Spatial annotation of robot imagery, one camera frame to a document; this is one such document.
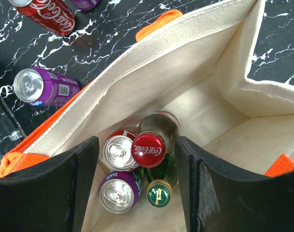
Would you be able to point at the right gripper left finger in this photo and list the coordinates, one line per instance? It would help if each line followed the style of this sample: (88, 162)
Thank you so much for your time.
(51, 196)

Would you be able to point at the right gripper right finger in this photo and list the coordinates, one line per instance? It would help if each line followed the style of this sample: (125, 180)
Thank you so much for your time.
(218, 196)

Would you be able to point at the green glass bottle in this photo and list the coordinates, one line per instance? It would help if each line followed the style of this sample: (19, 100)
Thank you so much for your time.
(161, 181)

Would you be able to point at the purple soda can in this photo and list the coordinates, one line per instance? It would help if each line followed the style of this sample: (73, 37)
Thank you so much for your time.
(40, 87)
(84, 5)
(120, 191)

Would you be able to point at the red cola can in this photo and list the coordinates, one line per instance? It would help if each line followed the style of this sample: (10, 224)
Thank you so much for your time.
(117, 150)
(53, 15)

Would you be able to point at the glass cola bottle red cap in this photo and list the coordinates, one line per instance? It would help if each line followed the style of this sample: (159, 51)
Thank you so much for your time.
(156, 137)

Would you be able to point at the beige canvas bag orange handles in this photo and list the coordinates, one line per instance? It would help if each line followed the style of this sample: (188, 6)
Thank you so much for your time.
(225, 71)

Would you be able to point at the purple soda can front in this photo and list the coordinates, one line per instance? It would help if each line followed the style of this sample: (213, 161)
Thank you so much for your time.
(40, 87)

